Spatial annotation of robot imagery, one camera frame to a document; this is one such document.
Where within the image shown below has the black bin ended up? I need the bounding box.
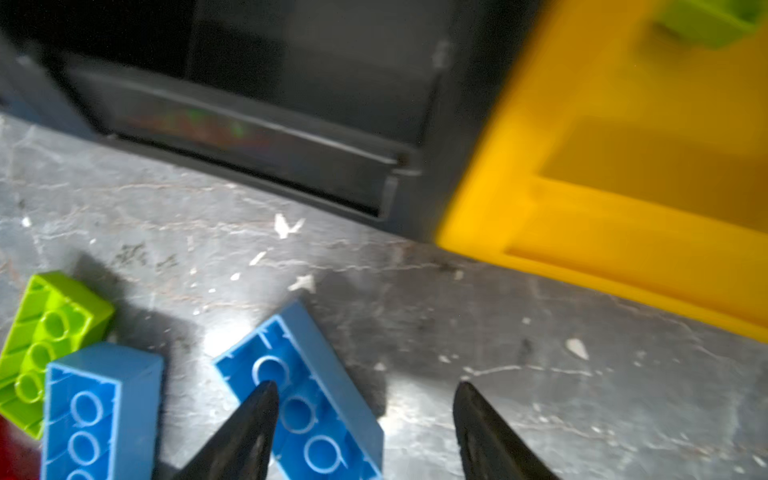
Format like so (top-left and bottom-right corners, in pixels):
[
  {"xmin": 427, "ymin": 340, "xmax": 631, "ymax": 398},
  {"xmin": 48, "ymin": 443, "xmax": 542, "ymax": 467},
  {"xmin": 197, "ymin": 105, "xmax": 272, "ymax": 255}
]
[{"xmin": 1, "ymin": 1, "xmax": 542, "ymax": 242}]

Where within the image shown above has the red arch lego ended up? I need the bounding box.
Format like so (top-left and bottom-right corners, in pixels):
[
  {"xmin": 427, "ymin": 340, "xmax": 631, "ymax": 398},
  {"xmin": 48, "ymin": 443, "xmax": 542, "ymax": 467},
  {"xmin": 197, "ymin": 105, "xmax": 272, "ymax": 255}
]
[{"xmin": 1, "ymin": 418, "xmax": 41, "ymax": 480}]

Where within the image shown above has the blue lego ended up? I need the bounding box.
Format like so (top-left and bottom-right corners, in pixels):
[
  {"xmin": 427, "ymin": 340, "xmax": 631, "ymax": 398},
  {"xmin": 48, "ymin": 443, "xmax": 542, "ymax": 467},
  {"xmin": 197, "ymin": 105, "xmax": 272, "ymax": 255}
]
[
  {"xmin": 40, "ymin": 342, "xmax": 165, "ymax": 479},
  {"xmin": 214, "ymin": 301, "xmax": 384, "ymax": 479}
]

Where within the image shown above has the yellow plastic bin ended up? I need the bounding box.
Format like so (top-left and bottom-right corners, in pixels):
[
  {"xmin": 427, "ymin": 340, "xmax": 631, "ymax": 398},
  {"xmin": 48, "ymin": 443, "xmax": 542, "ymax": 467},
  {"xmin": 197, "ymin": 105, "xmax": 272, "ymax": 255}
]
[{"xmin": 436, "ymin": 1, "xmax": 767, "ymax": 341}]

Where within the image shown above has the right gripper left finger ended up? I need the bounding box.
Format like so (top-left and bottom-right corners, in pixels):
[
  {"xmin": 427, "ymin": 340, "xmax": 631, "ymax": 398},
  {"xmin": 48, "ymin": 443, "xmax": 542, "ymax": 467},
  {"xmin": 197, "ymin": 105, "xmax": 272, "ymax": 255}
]
[{"xmin": 174, "ymin": 381, "xmax": 279, "ymax": 480}]

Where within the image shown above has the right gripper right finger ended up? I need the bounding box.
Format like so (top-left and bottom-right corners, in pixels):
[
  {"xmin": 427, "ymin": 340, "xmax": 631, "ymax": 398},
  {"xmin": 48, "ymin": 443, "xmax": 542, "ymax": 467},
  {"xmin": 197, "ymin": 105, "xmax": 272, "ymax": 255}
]
[{"xmin": 452, "ymin": 381, "xmax": 558, "ymax": 480}]

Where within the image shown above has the green lego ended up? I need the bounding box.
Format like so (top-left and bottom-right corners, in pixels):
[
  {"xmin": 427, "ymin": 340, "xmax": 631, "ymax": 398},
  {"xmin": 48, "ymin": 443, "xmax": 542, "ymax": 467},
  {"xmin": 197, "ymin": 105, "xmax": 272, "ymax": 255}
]
[
  {"xmin": 655, "ymin": 0, "xmax": 767, "ymax": 49},
  {"xmin": 1, "ymin": 271, "xmax": 115, "ymax": 440}
]

